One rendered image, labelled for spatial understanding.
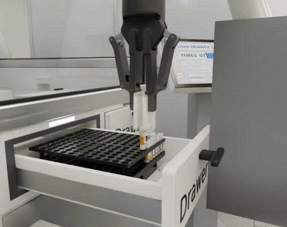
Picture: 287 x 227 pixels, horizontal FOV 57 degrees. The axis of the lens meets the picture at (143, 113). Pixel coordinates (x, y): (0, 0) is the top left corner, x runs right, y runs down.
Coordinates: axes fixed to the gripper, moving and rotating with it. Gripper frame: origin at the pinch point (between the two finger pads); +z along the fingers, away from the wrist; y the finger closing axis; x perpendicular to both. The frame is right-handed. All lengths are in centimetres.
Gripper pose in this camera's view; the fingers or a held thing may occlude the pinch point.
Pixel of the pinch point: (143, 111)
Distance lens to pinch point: 48.7
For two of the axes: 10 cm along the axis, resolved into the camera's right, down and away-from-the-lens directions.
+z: -0.1, 9.8, 1.8
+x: 4.2, -1.6, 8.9
